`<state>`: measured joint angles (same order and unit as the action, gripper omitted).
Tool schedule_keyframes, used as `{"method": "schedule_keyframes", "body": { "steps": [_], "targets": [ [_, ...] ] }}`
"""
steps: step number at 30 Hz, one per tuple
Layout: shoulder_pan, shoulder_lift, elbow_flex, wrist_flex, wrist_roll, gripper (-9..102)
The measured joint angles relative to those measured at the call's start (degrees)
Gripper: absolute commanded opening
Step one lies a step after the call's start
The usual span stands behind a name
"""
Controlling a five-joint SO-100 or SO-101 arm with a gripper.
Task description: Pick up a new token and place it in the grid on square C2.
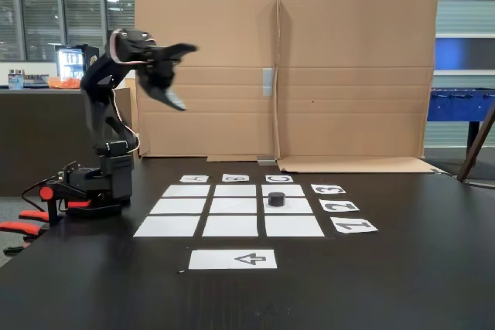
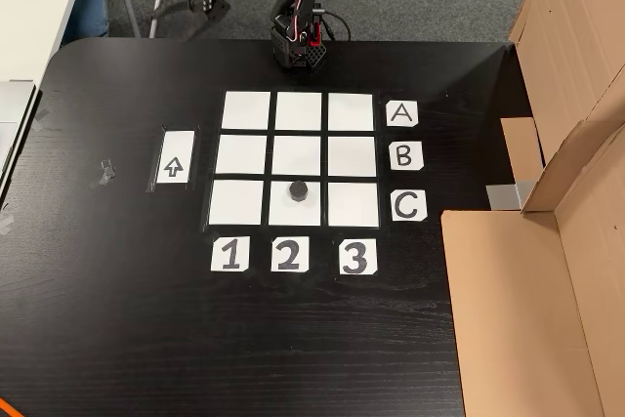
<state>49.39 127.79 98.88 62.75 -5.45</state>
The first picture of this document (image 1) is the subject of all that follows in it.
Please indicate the paper sheet number 1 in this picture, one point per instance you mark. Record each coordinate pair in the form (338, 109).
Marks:
(354, 225)

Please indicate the brown wooden leg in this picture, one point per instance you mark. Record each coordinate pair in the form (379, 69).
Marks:
(477, 144)

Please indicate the paper sheet letter A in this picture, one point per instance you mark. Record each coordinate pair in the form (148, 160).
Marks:
(194, 179)

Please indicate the paper sheet number 3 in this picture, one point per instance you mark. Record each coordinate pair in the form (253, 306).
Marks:
(328, 189)

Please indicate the paper sheet number 2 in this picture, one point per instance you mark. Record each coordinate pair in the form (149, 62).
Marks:
(339, 206)

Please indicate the dark counter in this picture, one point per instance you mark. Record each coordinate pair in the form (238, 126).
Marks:
(35, 133)

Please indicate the black clamp with orange knob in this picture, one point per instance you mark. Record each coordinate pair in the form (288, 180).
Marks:
(47, 192)

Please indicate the paper sheet letter C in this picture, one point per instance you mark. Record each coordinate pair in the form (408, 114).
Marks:
(279, 179)

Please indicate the blue foosball table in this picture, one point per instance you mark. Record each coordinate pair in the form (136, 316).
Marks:
(456, 107)

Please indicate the black mini fridge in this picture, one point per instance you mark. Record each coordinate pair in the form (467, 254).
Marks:
(69, 63)

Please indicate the orange snack bag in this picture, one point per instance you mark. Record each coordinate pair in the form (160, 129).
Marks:
(65, 82)

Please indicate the white arrow paper sheet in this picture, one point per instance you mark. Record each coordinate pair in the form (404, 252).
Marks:
(232, 259)

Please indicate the short grey tape piece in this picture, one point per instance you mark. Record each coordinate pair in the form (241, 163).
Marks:
(266, 160)

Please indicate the paper sheet letter B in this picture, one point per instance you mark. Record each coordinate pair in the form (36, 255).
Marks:
(235, 178)

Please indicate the large brown cardboard panel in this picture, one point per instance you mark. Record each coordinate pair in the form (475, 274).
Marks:
(224, 28)
(356, 36)

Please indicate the white paper grid square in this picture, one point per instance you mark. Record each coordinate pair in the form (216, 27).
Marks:
(233, 206)
(234, 190)
(294, 226)
(295, 190)
(230, 226)
(178, 206)
(298, 206)
(166, 226)
(186, 190)

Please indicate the black octagonal token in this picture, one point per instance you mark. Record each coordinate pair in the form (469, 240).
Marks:
(276, 199)

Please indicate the long grey tape strip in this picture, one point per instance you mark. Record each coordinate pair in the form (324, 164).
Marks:
(268, 82)

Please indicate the blue white carton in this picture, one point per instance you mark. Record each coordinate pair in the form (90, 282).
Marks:
(16, 79)

